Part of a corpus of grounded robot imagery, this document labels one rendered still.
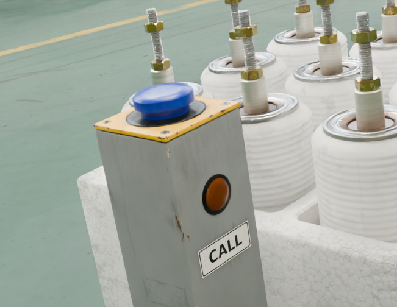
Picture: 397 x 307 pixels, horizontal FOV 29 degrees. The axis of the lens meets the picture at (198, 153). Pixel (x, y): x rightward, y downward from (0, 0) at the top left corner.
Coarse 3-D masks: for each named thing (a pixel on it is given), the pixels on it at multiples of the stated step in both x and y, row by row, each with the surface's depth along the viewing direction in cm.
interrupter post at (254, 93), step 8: (240, 80) 67; (248, 80) 67; (256, 80) 66; (264, 80) 67; (248, 88) 67; (256, 88) 67; (264, 88) 67; (248, 96) 67; (256, 96) 67; (264, 96) 67; (248, 104) 67; (256, 104) 67; (264, 104) 67; (248, 112) 68; (256, 112) 67
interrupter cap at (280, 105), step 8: (240, 96) 72; (272, 96) 70; (280, 96) 70; (288, 96) 70; (240, 104) 70; (272, 104) 69; (280, 104) 68; (288, 104) 68; (296, 104) 67; (240, 112) 68; (264, 112) 67; (272, 112) 66; (280, 112) 66; (288, 112) 66; (248, 120) 65; (256, 120) 65; (264, 120) 65; (272, 120) 65
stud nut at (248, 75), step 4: (244, 68) 67; (256, 68) 67; (260, 68) 67; (240, 72) 67; (244, 72) 67; (248, 72) 66; (252, 72) 66; (256, 72) 66; (260, 72) 67; (244, 76) 67; (248, 76) 67; (252, 76) 67; (256, 76) 67; (260, 76) 67
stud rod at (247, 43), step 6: (240, 12) 65; (246, 12) 65; (240, 18) 65; (246, 18) 65; (240, 24) 66; (246, 24) 65; (246, 42) 66; (252, 42) 66; (246, 48) 66; (252, 48) 66; (246, 54) 66; (252, 54) 66; (246, 60) 67; (252, 60) 66; (246, 66) 67; (252, 66) 67
